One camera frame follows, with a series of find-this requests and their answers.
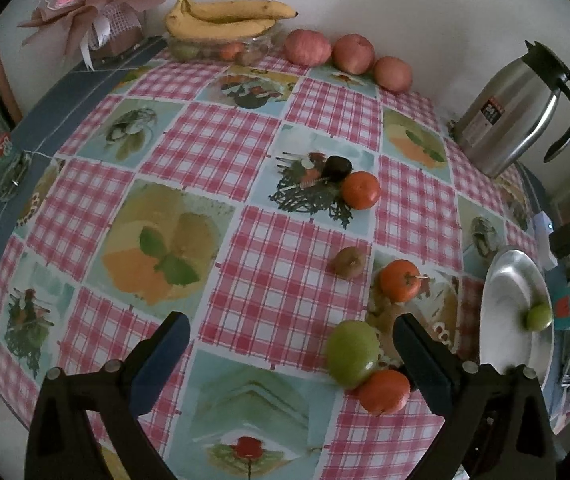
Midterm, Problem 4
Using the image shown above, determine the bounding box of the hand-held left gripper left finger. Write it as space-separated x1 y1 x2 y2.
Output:
25 311 192 480

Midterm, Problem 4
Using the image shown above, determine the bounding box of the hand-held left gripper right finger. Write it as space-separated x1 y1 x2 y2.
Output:
392 312 558 480

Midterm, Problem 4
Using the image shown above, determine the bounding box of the large green apple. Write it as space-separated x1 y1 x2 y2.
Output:
326 321 382 390

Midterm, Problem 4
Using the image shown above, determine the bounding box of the silver metal plate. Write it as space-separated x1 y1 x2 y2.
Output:
480 249 556 392

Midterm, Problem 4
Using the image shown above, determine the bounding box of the small green fruit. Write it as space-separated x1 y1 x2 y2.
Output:
525 302 554 332

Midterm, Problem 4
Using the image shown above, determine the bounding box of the orange tangerine with stem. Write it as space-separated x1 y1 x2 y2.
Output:
378 259 423 304

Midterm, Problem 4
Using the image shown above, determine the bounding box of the checked fruit-print tablecloth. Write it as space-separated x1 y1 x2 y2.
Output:
0 35 570 480

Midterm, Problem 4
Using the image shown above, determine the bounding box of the white plastic device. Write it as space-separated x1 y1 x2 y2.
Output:
532 212 558 268

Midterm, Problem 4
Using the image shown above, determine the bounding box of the dark purple plum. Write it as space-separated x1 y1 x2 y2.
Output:
323 155 353 181

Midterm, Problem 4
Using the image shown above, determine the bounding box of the red apple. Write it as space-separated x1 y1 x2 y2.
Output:
332 33 377 75
284 29 333 67
373 56 412 93

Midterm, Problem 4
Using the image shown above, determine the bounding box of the green fruit in glass bowl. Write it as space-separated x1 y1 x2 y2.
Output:
172 41 201 60

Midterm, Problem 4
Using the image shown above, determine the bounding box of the clear glass bowl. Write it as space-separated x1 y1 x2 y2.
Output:
166 21 284 67

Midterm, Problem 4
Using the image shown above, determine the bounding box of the yellow banana bunch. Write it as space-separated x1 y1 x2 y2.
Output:
165 0 299 42

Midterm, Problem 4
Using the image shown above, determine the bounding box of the pink paper flower bouquet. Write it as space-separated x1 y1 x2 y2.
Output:
18 0 169 72

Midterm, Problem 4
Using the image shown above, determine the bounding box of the steel thermos jug black handle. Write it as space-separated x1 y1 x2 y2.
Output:
452 40 570 179

